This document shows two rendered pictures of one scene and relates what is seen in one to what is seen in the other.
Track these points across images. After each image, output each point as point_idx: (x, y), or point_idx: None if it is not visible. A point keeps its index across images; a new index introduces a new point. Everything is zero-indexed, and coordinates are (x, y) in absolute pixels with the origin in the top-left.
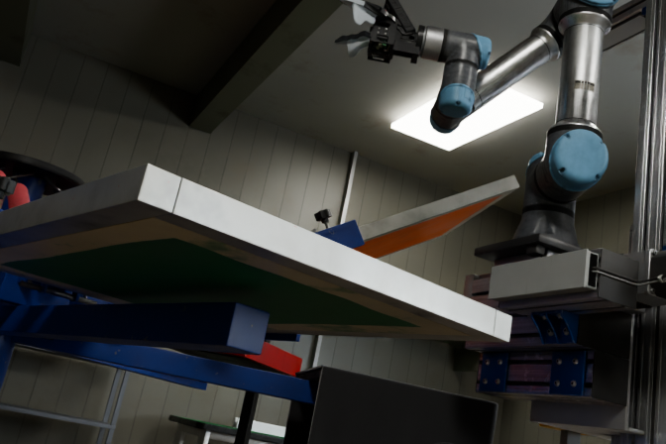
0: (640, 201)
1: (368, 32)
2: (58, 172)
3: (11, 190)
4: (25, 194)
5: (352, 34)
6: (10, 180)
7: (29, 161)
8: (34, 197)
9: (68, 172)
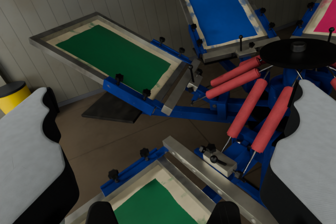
0: None
1: (289, 192)
2: (285, 67)
3: (112, 179)
4: (255, 89)
5: (294, 107)
6: (110, 176)
7: (267, 62)
8: (294, 69)
9: (293, 65)
